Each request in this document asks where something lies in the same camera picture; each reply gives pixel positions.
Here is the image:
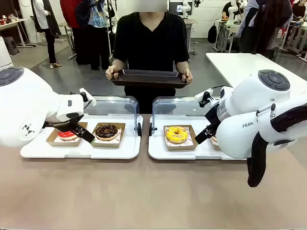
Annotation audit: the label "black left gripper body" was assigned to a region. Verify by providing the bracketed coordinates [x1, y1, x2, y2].
[43, 112, 84, 131]

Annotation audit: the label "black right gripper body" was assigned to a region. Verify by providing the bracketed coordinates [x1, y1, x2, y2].
[205, 102, 223, 127]

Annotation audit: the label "white printed paper liner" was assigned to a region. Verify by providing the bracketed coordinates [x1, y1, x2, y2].
[93, 128, 123, 146]
[165, 130, 195, 147]
[54, 133, 81, 143]

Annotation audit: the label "chocolate glazed donut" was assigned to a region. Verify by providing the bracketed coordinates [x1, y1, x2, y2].
[95, 123, 119, 141]

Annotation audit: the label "brown cardboard donut tray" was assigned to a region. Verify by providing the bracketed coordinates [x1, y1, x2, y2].
[46, 122, 88, 147]
[92, 122, 127, 149]
[164, 125, 199, 151]
[210, 136, 223, 151]

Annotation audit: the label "yellow sprinkled donut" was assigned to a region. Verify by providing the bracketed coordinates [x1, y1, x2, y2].
[165, 126, 189, 144]

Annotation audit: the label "dark brown serving tray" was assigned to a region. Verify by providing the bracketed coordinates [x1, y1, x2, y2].
[110, 69, 188, 90]

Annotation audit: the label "person's right forearm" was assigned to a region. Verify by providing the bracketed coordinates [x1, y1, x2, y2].
[111, 58, 127, 70]

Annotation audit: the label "person's left forearm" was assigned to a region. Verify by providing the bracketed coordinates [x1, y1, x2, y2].
[176, 61, 190, 72]

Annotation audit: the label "red glazed donut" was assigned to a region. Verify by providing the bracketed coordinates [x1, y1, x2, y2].
[57, 130, 78, 141]

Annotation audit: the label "person in black shirt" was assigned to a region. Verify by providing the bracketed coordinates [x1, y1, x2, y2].
[112, 0, 190, 115]

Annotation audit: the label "person's left hand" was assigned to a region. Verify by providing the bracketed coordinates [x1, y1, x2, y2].
[181, 69, 194, 85]

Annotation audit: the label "person's right hand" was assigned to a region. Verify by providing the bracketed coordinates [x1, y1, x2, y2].
[105, 65, 120, 81]

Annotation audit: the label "white display tray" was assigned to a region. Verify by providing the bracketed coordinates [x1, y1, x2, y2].
[148, 114, 248, 161]
[20, 112, 144, 160]

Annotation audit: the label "clear plastic tray cover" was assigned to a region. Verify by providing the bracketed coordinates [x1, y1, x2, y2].
[150, 96, 221, 137]
[83, 95, 142, 138]

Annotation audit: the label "large white table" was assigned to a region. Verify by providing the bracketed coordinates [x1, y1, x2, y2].
[205, 52, 307, 88]

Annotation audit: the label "black backpack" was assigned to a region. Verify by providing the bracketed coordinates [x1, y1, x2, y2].
[207, 23, 218, 45]

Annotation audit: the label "white cylindrical air purifier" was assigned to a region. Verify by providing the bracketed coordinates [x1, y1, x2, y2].
[0, 35, 15, 71]

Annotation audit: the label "small grey stool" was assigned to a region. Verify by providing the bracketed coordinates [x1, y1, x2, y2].
[2, 36, 20, 56]

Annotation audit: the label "wooden top desk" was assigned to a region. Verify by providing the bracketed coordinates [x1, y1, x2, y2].
[184, 18, 199, 56]

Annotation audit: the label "bystander in black vest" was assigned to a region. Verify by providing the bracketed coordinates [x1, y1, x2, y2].
[30, 0, 62, 69]

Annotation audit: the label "hanging coats on rack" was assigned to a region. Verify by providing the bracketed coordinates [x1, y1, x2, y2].
[236, 0, 294, 59]

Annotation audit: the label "small white background robot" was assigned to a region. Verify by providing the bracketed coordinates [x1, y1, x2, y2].
[180, 0, 194, 17]

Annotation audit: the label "light wooden side table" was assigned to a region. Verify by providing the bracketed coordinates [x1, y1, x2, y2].
[0, 18, 36, 48]

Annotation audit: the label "bystander in red top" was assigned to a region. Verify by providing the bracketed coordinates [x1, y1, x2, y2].
[59, 0, 84, 65]

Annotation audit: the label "computer monitor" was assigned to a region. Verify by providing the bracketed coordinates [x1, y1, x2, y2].
[169, 0, 193, 17]

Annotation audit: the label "bystander in blue patterned shirt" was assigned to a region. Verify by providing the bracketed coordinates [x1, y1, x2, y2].
[75, 0, 111, 70]

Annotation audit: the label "seated bystander in black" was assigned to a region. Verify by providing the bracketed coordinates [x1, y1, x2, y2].
[291, 0, 307, 24]

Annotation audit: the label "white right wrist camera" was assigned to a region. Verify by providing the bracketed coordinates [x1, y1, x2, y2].
[194, 88, 214, 108]

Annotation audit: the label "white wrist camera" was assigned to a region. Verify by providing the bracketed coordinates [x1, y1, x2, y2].
[194, 88, 214, 108]
[79, 88, 97, 107]

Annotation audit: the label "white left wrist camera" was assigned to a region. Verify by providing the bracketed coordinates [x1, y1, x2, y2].
[79, 88, 97, 107]

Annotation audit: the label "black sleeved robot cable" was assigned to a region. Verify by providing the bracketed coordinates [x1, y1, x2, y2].
[247, 103, 307, 188]

